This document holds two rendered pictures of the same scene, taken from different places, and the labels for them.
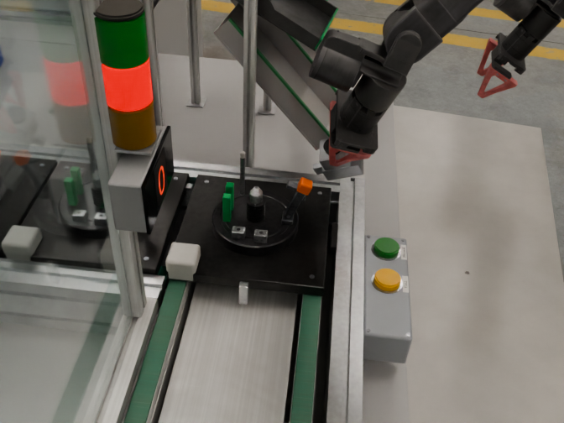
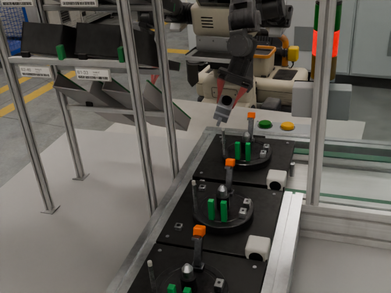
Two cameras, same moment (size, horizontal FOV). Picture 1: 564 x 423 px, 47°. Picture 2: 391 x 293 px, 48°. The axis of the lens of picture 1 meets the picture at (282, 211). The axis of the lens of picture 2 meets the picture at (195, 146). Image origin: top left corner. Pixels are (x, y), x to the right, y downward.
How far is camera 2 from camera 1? 1.24 m
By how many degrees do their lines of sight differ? 59
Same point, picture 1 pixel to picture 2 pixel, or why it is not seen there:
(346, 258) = (270, 135)
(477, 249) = (237, 124)
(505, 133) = not seen: hidden behind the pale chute
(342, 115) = (238, 73)
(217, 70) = (9, 197)
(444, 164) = not seen: hidden behind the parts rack
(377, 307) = (304, 131)
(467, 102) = not seen: outside the picture
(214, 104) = (58, 200)
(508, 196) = (201, 111)
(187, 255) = (279, 172)
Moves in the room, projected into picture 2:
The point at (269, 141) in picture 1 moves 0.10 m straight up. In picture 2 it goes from (120, 177) to (114, 150)
